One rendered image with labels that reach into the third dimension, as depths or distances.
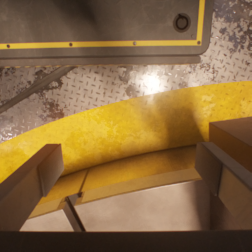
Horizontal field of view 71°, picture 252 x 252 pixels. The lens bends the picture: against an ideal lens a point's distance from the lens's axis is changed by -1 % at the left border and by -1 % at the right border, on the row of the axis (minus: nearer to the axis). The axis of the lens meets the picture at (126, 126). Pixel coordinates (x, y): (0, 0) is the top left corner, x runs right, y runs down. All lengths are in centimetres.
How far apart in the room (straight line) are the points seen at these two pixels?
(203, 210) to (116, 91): 57
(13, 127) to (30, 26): 57
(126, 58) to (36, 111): 56
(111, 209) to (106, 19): 56
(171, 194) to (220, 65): 58
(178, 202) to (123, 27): 55
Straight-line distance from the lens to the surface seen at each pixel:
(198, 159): 17
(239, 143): 44
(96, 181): 79
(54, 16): 53
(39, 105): 91
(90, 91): 82
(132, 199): 63
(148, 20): 50
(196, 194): 66
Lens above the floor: 80
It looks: 74 degrees down
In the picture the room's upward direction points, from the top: 179 degrees counter-clockwise
